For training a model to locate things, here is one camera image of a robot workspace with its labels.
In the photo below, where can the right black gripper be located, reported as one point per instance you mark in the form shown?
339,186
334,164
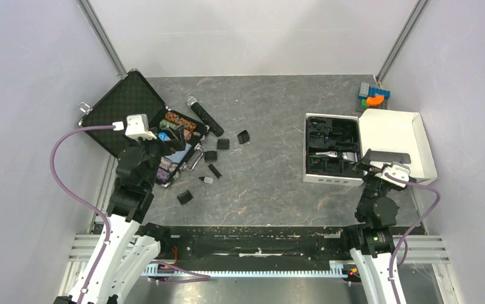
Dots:
371,170

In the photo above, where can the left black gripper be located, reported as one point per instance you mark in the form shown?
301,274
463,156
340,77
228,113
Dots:
173,144

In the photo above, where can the black clipper comb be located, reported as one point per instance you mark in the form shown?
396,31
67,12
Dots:
243,137
223,144
210,156
184,197

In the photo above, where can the white clipper kit box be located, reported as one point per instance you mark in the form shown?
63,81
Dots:
392,132

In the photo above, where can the small oil bottle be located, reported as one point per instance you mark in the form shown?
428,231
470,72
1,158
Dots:
207,180

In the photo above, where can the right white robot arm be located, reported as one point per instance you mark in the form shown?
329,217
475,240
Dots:
371,242

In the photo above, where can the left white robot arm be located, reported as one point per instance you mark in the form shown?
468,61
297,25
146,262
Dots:
126,245

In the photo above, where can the silver hair clipper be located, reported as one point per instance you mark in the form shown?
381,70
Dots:
347,156

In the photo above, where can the blue card deck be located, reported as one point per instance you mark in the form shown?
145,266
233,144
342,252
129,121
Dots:
178,156

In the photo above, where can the purple chip stack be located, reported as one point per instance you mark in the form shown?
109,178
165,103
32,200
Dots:
168,165

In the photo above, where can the green chip stack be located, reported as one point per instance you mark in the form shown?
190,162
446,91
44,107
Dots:
164,124

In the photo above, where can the orange brown chip stack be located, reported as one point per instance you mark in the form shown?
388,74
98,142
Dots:
179,120

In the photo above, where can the black microphone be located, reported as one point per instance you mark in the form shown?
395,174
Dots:
204,115

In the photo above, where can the green toy brick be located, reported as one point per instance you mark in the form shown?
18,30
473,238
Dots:
363,104

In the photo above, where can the grey toy brick baseplate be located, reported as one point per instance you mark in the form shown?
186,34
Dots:
383,106

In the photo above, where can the orange curved toy piece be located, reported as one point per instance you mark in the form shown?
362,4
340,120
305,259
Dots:
375,100

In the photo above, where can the black aluminium poker case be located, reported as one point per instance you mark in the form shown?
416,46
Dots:
135,95

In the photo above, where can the blue toy brick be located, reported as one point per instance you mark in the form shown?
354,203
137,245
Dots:
373,91

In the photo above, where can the grey toy brick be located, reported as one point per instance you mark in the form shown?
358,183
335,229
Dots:
363,90

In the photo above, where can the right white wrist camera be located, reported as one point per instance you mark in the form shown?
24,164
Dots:
396,173

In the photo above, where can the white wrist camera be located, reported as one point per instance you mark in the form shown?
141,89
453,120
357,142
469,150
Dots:
138,128
396,173

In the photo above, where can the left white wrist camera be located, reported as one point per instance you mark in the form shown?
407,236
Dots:
138,128

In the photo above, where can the white cable duct strip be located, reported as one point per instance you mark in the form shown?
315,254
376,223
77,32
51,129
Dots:
334,270

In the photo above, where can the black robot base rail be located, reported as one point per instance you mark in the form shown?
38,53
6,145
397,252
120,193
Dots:
193,243

